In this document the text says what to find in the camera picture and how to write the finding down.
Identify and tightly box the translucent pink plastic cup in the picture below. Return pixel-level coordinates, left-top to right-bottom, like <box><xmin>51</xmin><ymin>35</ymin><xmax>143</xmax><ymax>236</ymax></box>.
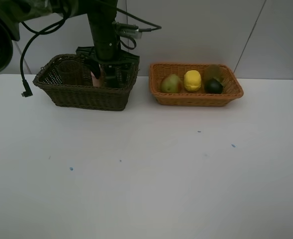
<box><xmin>57</xmin><ymin>60</ymin><xmax>83</xmax><ymax>86</ymax></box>

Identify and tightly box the yellow lemon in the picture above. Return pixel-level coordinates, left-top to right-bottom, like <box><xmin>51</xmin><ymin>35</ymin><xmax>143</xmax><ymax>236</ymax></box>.
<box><xmin>184</xmin><ymin>70</ymin><xmax>201</xmax><ymax>92</ymax></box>

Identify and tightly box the black bottle green label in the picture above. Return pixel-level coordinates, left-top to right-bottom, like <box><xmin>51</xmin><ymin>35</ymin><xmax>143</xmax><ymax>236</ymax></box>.
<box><xmin>104</xmin><ymin>65</ymin><xmax>119</xmax><ymax>88</ymax></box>

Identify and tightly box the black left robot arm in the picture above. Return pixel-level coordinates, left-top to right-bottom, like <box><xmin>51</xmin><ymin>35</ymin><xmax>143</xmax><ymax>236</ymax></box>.
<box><xmin>0</xmin><ymin>0</ymin><xmax>141</xmax><ymax>88</ymax></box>

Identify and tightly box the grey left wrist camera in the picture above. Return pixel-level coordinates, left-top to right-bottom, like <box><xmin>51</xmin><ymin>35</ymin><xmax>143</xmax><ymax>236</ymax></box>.
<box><xmin>113</xmin><ymin>21</ymin><xmax>142</xmax><ymax>39</ymax></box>

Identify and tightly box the dark purple mangosteen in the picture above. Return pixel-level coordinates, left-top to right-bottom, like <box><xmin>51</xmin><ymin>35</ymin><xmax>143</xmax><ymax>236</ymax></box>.
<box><xmin>204</xmin><ymin>78</ymin><xmax>223</xmax><ymax>94</ymax></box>

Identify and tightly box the green red mango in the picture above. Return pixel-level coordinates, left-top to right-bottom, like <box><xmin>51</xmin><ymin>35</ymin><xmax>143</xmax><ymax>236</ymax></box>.
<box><xmin>160</xmin><ymin>74</ymin><xmax>182</xmax><ymax>94</ymax></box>

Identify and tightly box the brown kiwi fruit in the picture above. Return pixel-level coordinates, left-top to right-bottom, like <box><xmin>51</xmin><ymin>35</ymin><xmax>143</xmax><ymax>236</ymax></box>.
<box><xmin>203</xmin><ymin>64</ymin><xmax>222</xmax><ymax>81</ymax></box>

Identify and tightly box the dark brown wicker basket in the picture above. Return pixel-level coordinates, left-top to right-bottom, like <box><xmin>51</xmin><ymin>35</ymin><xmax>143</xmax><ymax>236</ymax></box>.
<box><xmin>33</xmin><ymin>54</ymin><xmax>138</xmax><ymax>111</ymax></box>

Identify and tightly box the pink bottle white cap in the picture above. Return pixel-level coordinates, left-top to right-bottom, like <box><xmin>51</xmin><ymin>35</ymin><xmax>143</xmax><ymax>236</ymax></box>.
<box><xmin>91</xmin><ymin>65</ymin><xmax>104</xmax><ymax>88</ymax></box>

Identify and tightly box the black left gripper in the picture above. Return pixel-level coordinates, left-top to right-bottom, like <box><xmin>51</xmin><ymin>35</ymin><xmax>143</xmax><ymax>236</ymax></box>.
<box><xmin>76</xmin><ymin>19</ymin><xmax>140</xmax><ymax>86</ymax></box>

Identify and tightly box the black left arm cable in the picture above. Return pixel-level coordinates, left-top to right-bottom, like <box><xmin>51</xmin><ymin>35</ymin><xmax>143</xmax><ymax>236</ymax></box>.
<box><xmin>19</xmin><ymin>0</ymin><xmax>162</xmax><ymax>98</ymax></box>

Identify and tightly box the orange wicker basket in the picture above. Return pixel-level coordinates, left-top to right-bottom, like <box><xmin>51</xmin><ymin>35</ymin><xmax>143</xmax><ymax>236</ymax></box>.
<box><xmin>149</xmin><ymin>63</ymin><xmax>244</xmax><ymax>107</ymax></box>

